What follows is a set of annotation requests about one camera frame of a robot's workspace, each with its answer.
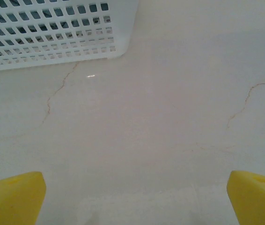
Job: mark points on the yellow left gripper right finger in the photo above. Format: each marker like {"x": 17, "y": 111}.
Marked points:
{"x": 256, "y": 201}

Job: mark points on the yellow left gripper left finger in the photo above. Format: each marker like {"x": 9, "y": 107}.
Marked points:
{"x": 10, "y": 199}

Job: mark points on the white perforated plastic basket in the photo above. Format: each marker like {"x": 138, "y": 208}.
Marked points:
{"x": 53, "y": 30}

